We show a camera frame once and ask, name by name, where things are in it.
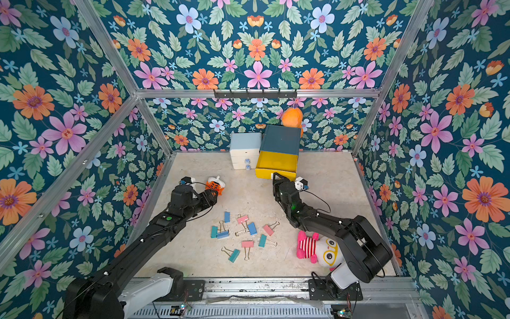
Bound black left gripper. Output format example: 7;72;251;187
181;187;219;221

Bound yellow top drawer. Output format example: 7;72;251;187
255;151;299;181

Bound blue binder clip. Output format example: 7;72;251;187
216;221;230;239
224;211;231;223
248;222;258;236

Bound teal binder clip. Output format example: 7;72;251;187
258;235;278;248
221;247;240;263
211;226;218;239

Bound pink binder clip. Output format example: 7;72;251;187
263;221;280;236
241;241;254;261
235;215;249;237

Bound teal binder clip bottom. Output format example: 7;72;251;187
221;247;240;263

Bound pink binder clip bottom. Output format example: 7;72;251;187
241;241;254;261

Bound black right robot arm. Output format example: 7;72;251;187
272;173;393;290

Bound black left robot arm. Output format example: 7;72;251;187
59;183;219;318

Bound dark teal drawer cabinet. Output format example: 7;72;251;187
260;125;301;155

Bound orange tiger toy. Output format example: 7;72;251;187
206;175;226;196

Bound light blue white mini drawers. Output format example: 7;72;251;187
229;132;262;170

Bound pink striped plush doll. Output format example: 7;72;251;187
296;231;345;271

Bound orange plush ball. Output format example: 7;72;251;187
281;108;303;129

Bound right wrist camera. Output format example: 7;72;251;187
294;177;309;191

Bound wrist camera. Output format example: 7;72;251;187
294;177;309;191
179;177;196;187

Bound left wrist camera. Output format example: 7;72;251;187
179;177;196;187

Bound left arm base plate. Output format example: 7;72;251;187
156;279;205;303

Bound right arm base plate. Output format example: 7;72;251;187
308;278;363;301

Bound black hook rail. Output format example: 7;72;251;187
213;89;298;100

